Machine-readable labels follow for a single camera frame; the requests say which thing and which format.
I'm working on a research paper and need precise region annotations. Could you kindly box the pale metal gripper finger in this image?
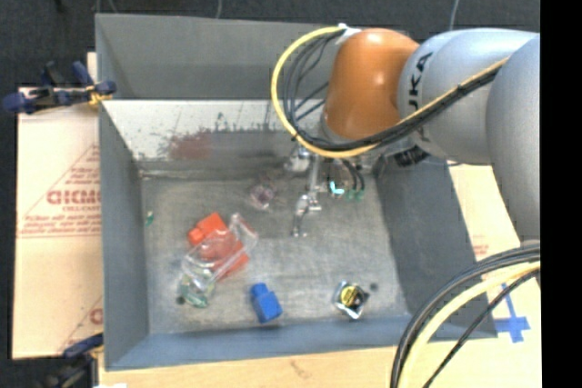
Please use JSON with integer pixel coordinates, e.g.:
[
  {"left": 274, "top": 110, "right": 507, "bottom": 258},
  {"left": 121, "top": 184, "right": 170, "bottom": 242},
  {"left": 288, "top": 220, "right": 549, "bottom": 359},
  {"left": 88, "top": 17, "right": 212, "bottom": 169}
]
[
  {"left": 292, "top": 193, "right": 324, "bottom": 239},
  {"left": 286, "top": 146, "right": 316, "bottom": 174}
]

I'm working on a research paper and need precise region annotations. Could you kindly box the small clear pinkish glass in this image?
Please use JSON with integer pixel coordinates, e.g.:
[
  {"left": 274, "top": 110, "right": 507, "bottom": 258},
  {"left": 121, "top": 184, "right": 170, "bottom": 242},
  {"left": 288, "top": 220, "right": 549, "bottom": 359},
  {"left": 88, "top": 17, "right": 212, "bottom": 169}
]
[{"left": 249, "top": 183, "right": 277, "bottom": 211}]

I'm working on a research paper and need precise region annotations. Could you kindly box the grey metal bin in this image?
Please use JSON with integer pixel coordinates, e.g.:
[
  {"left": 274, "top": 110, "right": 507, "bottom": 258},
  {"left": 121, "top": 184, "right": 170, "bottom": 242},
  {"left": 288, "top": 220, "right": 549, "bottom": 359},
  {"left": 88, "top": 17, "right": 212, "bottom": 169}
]
[{"left": 94, "top": 13, "right": 499, "bottom": 372}]

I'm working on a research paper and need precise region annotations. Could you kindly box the orange-red plastic block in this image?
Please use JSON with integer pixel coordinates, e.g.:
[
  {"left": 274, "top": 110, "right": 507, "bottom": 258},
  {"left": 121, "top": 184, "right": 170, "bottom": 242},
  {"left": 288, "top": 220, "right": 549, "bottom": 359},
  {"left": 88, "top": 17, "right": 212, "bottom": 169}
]
[{"left": 187, "top": 213, "right": 251, "bottom": 283}]

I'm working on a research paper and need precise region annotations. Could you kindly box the clear packet with yellow-black disc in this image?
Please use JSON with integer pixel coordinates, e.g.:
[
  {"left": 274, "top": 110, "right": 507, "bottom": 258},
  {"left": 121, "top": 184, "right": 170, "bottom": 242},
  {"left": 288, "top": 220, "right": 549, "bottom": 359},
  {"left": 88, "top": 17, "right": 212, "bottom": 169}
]
[{"left": 332, "top": 280, "right": 371, "bottom": 321}]

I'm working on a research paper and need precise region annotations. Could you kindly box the blue plastic block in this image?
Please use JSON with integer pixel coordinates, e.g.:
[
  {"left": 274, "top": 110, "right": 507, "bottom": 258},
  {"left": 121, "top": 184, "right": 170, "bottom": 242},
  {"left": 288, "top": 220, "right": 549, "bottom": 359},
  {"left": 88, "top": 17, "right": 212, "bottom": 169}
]
[{"left": 249, "top": 282, "right": 285, "bottom": 325}]

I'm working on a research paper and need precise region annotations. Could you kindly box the clear plastic bottle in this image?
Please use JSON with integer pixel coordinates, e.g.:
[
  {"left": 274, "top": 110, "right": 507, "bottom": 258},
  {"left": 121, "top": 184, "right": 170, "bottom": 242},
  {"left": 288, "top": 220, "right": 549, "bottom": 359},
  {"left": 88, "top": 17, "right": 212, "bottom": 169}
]
[{"left": 176, "top": 213, "right": 260, "bottom": 310}]

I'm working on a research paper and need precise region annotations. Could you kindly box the brown cardboard board, red print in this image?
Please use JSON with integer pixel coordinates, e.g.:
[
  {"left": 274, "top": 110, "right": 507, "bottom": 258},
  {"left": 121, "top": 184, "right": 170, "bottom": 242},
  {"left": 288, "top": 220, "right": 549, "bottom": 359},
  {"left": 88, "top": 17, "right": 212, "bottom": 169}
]
[{"left": 11, "top": 85, "right": 541, "bottom": 388}]

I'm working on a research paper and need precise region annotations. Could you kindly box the black cylinder on white bracket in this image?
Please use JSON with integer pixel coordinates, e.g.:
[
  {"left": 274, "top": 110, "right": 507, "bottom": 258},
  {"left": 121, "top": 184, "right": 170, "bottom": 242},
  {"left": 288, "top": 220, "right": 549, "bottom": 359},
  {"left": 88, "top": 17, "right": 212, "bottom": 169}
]
[{"left": 393, "top": 147, "right": 431, "bottom": 169}]

